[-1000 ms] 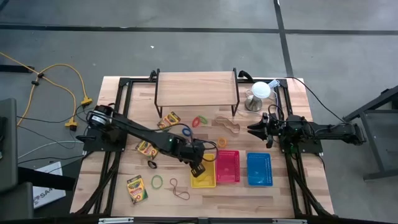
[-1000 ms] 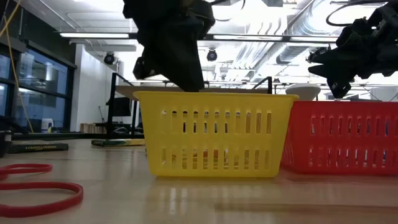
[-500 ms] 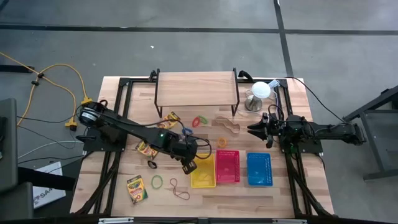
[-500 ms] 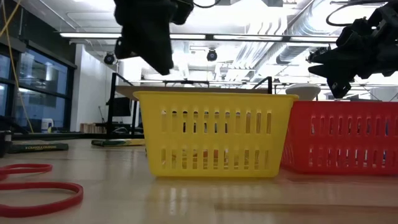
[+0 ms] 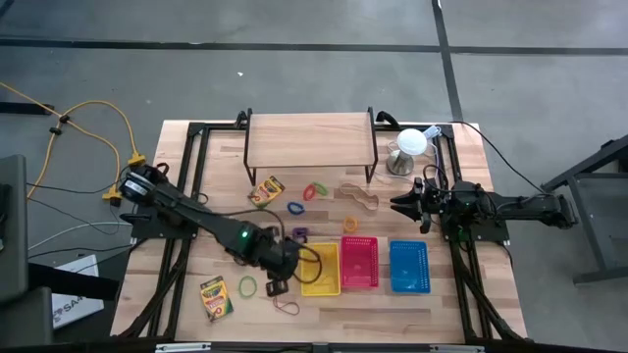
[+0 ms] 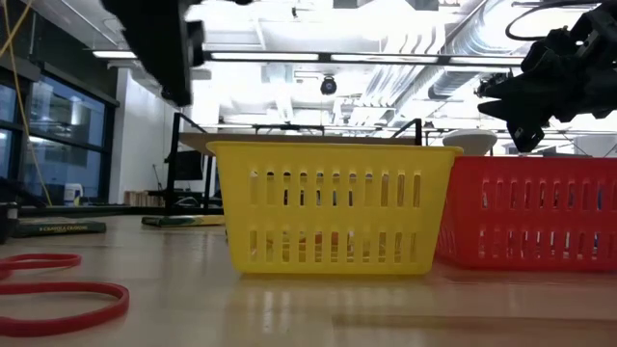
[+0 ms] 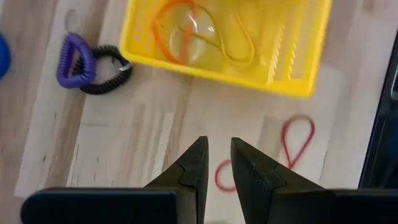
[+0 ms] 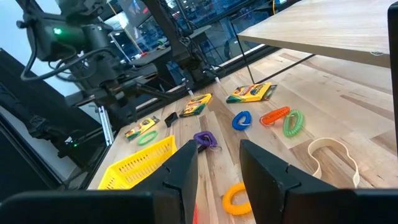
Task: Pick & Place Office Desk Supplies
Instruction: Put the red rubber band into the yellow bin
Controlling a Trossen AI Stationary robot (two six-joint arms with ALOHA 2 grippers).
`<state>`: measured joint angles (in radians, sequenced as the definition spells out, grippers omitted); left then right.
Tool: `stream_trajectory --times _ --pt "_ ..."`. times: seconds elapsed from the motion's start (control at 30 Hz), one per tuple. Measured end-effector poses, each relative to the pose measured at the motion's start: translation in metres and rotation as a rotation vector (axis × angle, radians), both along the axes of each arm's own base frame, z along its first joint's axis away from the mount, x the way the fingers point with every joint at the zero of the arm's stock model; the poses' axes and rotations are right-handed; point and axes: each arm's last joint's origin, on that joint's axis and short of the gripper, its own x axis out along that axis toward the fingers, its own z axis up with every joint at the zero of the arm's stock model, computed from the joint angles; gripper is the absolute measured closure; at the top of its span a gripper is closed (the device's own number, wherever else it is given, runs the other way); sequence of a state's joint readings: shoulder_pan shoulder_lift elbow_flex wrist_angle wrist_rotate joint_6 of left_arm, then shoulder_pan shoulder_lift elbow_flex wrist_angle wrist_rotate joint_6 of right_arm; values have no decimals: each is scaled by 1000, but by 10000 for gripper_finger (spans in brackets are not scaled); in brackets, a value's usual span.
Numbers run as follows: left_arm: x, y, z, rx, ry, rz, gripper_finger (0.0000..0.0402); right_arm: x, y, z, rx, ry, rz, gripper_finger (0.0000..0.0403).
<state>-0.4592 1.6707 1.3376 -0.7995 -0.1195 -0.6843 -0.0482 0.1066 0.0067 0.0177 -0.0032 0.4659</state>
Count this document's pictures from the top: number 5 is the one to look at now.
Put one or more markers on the yellow plastic basket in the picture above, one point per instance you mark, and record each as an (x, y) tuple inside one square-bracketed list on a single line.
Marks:
[(329, 274)]

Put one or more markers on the blue spiral coil band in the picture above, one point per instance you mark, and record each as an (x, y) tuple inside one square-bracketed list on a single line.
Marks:
[(290, 210)]

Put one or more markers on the grey cabinet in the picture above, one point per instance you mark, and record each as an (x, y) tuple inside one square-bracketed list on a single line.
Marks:
[(12, 220)]

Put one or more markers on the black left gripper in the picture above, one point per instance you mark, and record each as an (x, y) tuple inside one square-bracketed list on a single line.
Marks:
[(279, 260)]

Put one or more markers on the white dome metal lamp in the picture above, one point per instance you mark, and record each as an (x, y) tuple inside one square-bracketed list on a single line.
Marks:
[(411, 141)]

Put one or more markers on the white printed sign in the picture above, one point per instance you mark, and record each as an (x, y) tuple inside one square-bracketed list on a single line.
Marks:
[(78, 309)]

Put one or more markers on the blue plastic basket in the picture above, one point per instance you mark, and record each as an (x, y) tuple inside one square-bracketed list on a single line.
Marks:
[(409, 267)]

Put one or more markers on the black metal stand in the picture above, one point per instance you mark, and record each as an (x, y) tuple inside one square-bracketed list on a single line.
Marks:
[(589, 162)]

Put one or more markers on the wooden shelf riser black legs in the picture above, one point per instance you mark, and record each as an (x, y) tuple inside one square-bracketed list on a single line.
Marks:
[(309, 139)]

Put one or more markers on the orange spiral coil band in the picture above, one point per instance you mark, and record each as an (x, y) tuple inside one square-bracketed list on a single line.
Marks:
[(345, 224)]

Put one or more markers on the silver frame bracket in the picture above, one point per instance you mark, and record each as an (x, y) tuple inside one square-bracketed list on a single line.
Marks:
[(181, 347), (456, 348)]

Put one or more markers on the black metal table frame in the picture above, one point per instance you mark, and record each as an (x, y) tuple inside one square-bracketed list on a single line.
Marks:
[(221, 126)]

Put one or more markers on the black spiral coil band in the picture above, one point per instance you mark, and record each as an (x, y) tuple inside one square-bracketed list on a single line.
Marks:
[(300, 240)]

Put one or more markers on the large green rubber band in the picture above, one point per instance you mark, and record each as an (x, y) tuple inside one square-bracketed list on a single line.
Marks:
[(239, 286)]

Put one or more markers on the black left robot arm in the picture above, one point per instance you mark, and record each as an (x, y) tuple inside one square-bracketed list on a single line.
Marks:
[(196, 216)]

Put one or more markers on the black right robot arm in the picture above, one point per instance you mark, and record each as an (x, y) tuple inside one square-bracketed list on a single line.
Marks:
[(515, 208)]

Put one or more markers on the red rubber band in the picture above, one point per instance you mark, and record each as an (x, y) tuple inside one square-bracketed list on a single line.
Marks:
[(304, 191)]

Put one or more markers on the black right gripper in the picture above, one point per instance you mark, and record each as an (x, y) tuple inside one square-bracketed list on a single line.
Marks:
[(428, 203)]

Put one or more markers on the black flat board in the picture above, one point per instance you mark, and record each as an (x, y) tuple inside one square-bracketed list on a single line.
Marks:
[(73, 282)]

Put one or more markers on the long red-brown rubber band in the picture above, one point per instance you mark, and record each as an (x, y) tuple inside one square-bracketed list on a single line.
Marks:
[(279, 306)]

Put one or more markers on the Crayola crayon box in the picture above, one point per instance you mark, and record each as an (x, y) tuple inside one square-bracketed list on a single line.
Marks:
[(268, 192), (216, 298)]

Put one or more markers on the red plastic basket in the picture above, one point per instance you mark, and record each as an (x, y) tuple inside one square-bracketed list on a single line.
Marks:
[(359, 265)]

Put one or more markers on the small green band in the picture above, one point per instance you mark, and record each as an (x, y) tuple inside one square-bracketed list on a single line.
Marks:
[(325, 188)]

